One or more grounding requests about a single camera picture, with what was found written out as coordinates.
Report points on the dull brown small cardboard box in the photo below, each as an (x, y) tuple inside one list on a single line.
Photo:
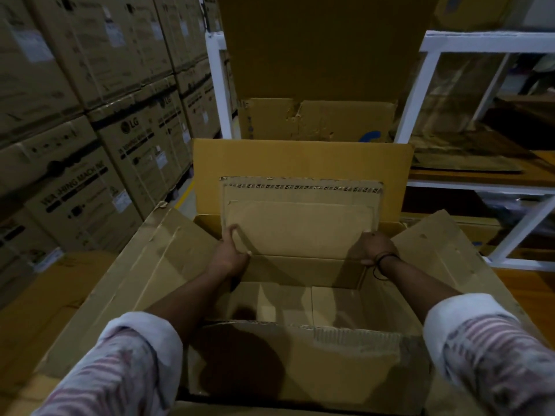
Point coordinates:
[(143, 272)]

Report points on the tall blue print cardboard box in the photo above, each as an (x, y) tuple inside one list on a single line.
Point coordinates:
[(472, 10)]

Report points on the person's right hand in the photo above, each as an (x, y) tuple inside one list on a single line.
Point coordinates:
[(379, 249)]

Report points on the open-flap brown small cardboard box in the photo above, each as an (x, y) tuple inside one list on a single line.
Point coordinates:
[(303, 229)]

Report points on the striped white shirt sleeve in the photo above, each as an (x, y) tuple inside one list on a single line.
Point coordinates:
[(117, 368), (494, 355)]

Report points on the stack of printed brown cartons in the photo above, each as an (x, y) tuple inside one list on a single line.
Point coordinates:
[(86, 103)]

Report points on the white metal shelf rack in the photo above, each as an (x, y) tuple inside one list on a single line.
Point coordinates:
[(416, 95)]

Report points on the clear plastic sheet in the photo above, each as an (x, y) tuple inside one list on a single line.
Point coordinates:
[(459, 95)]

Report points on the crumpled clear plastic wrap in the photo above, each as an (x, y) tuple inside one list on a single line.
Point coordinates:
[(507, 207)]

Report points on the large white box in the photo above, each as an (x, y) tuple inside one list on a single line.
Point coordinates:
[(537, 10)]

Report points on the person's left hand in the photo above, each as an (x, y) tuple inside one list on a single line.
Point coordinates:
[(230, 255)]

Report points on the Flipkart box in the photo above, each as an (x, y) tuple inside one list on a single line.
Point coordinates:
[(321, 47)]

